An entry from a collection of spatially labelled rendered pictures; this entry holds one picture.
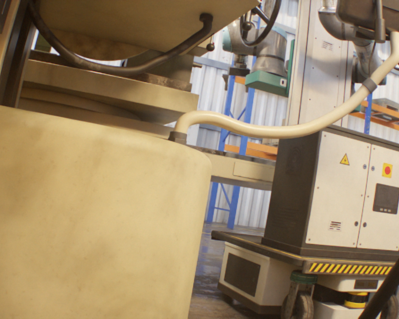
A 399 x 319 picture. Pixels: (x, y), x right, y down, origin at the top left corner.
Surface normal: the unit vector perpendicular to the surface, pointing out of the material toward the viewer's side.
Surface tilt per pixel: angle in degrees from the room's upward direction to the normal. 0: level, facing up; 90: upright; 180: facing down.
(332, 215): 90
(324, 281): 90
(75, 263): 90
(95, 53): 90
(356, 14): 110
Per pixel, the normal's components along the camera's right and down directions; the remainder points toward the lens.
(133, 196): 0.56, 0.03
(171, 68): 0.34, -0.02
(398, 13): 0.04, 0.27
